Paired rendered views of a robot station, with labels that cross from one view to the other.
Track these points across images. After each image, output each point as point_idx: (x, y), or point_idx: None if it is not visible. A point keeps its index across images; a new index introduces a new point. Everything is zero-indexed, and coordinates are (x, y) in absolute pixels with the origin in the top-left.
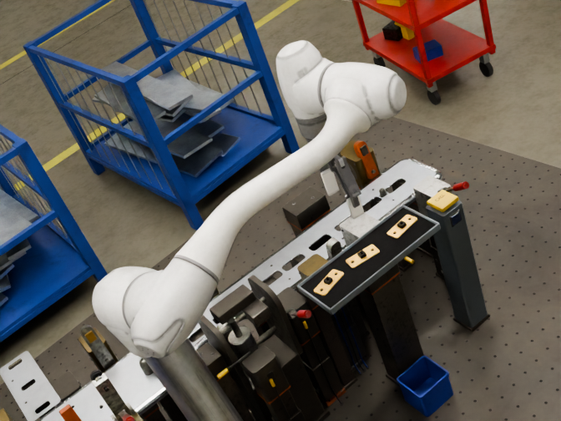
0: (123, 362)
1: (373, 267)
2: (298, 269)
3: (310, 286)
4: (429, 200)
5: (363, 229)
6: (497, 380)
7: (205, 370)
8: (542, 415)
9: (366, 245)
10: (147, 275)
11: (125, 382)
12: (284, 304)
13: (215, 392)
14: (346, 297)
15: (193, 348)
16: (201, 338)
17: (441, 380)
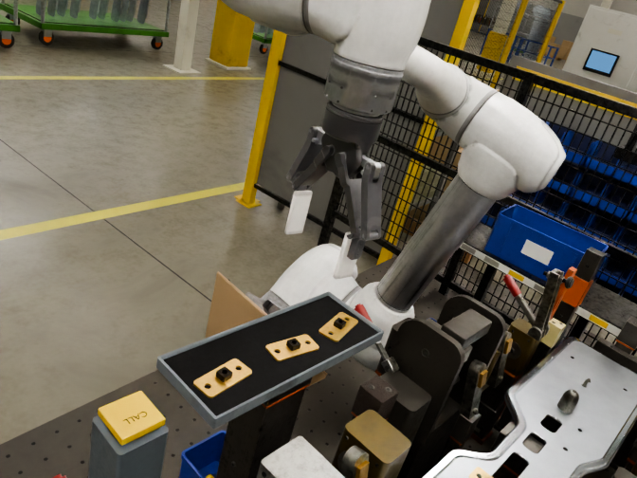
0: (613, 429)
1: (275, 327)
2: (408, 439)
3: (364, 330)
4: (158, 419)
5: (298, 456)
6: None
7: (432, 212)
8: (82, 433)
9: (286, 364)
10: (484, 85)
11: (583, 400)
12: (407, 385)
13: (420, 227)
14: (310, 298)
15: (447, 195)
16: (523, 433)
17: (193, 445)
